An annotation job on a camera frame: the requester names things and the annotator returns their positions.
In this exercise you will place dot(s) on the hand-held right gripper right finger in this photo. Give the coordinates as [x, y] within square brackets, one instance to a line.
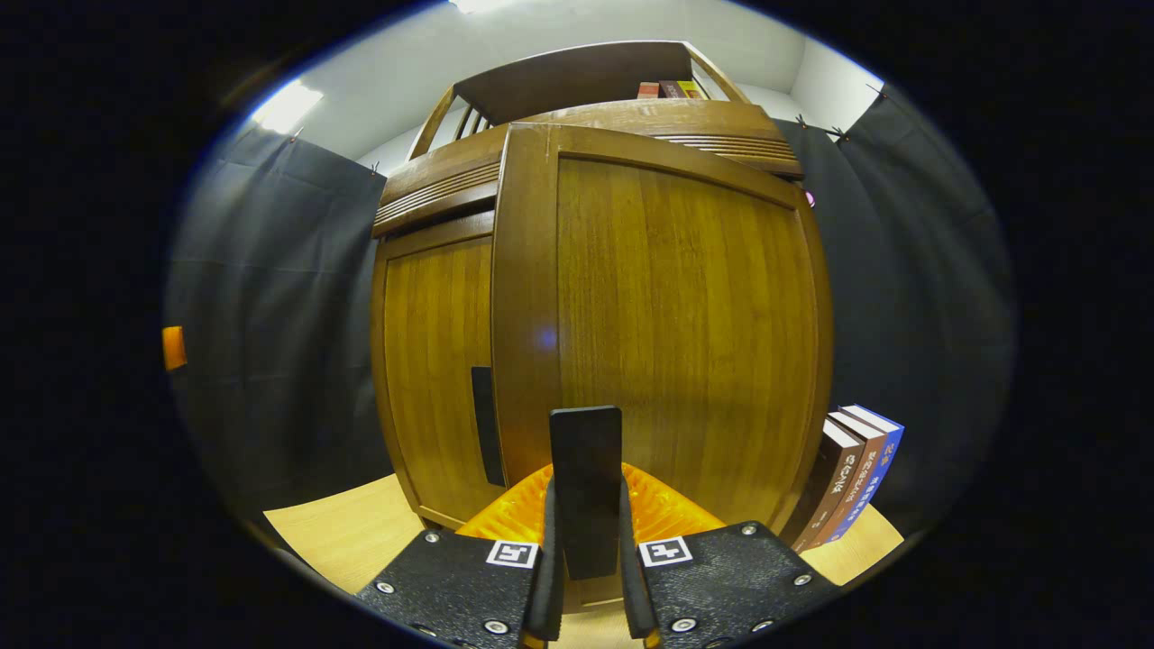
[636, 595]

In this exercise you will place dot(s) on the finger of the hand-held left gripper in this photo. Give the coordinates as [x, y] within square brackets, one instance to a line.
[174, 348]

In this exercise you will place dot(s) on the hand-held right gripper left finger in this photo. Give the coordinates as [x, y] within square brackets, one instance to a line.
[545, 595]

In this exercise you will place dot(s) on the wooden shoe cabinet door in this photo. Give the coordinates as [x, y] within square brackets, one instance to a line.
[676, 315]
[433, 361]

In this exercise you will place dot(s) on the wooden double-door shoe cabinet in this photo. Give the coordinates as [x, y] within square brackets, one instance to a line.
[577, 81]

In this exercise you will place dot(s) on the wooden cabinet drawer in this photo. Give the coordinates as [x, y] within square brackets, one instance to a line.
[631, 117]

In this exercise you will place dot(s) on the black backdrop cloth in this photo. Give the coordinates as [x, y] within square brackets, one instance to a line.
[270, 315]

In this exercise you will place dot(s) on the orange-brown book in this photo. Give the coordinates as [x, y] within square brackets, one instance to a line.
[861, 478]

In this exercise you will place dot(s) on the blue book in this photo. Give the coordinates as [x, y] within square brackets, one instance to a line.
[888, 460]

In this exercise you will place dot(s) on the maroon book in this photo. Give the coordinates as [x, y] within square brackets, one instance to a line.
[671, 89]

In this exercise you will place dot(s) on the yellow book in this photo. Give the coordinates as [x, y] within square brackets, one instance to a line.
[692, 89]

